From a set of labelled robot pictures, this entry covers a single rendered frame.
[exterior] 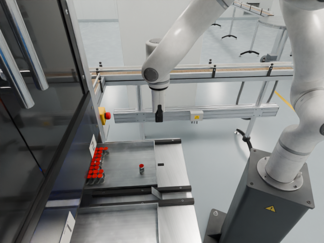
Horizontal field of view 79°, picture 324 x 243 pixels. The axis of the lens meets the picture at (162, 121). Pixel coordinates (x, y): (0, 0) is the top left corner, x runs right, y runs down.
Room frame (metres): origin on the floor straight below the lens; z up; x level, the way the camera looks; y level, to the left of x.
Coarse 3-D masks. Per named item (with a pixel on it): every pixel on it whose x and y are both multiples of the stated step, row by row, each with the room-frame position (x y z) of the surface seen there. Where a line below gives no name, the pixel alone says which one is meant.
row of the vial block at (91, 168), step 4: (96, 148) 0.67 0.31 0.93; (96, 152) 0.64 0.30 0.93; (96, 156) 0.62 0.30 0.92; (92, 160) 0.60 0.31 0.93; (92, 164) 0.57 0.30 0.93; (92, 168) 0.55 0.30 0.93; (92, 172) 0.53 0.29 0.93; (88, 176) 0.51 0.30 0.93; (88, 180) 0.50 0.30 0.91; (92, 180) 0.51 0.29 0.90; (92, 184) 0.50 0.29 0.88
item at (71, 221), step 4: (68, 216) 0.28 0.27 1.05; (72, 216) 0.29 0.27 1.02; (68, 220) 0.27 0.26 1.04; (72, 220) 0.29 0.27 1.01; (68, 224) 0.27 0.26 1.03; (72, 224) 0.28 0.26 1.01; (64, 228) 0.25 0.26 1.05; (72, 228) 0.27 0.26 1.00; (64, 232) 0.24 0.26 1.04; (68, 232) 0.25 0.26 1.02; (64, 236) 0.23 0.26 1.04; (68, 236) 0.25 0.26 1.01; (64, 240) 0.23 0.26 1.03; (68, 240) 0.24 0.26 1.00
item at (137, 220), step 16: (80, 208) 0.38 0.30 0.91; (96, 208) 0.38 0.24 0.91; (112, 208) 0.39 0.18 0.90; (128, 208) 0.39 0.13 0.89; (144, 208) 0.39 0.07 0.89; (80, 224) 0.34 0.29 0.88; (96, 224) 0.34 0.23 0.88; (112, 224) 0.34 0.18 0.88; (128, 224) 0.34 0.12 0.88; (144, 224) 0.34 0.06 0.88; (80, 240) 0.29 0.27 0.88; (96, 240) 0.29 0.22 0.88; (112, 240) 0.29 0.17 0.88; (128, 240) 0.29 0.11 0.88; (144, 240) 0.29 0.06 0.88; (160, 240) 0.27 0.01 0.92
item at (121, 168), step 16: (96, 144) 0.71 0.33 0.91; (112, 144) 0.72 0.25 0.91; (128, 144) 0.73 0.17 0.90; (144, 144) 0.73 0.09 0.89; (112, 160) 0.64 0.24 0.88; (128, 160) 0.64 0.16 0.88; (144, 160) 0.64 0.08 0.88; (112, 176) 0.54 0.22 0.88; (128, 176) 0.54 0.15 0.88; (144, 176) 0.54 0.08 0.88
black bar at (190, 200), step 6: (186, 198) 0.43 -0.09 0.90; (192, 198) 0.43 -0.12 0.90; (90, 204) 0.40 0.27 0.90; (96, 204) 0.40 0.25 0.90; (102, 204) 0.40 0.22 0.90; (108, 204) 0.40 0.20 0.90; (114, 204) 0.40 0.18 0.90; (120, 204) 0.40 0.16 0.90; (162, 204) 0.41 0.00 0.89; (168, 204) 0.41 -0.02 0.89; (174, 204) 0.41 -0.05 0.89; (180, 204) 0.41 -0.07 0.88
